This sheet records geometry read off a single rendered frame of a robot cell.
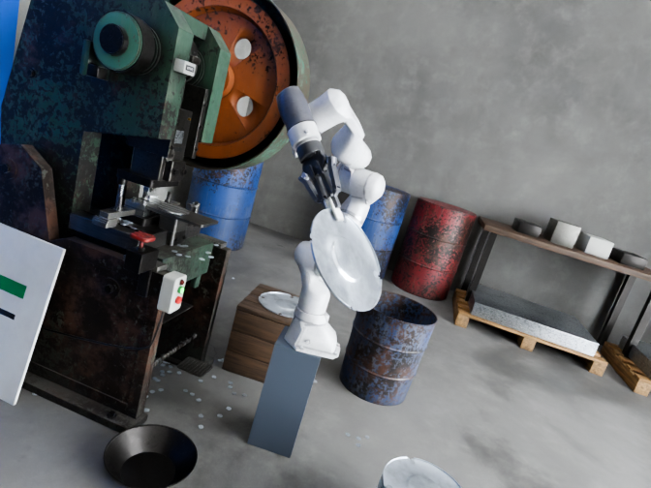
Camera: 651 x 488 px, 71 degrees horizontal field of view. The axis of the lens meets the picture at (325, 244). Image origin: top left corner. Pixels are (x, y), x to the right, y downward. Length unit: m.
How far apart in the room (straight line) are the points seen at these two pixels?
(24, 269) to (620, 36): 4.93
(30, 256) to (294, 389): 1.09
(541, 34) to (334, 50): 1.99
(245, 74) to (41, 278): 1.18
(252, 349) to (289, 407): 0.52
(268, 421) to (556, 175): 3.90
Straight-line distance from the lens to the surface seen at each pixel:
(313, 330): 1.74
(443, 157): 4.93
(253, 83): 2.19
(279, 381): 1.82
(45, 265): 1.95
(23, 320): 2.02
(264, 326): 2.24
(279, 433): 1.94
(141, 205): 1.93
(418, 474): 1.75
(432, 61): 5.03
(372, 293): 1.25
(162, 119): 1.73
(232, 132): 2.21
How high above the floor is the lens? 1.24
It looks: 13 degrees down
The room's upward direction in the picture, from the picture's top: 16 degrees clockwise
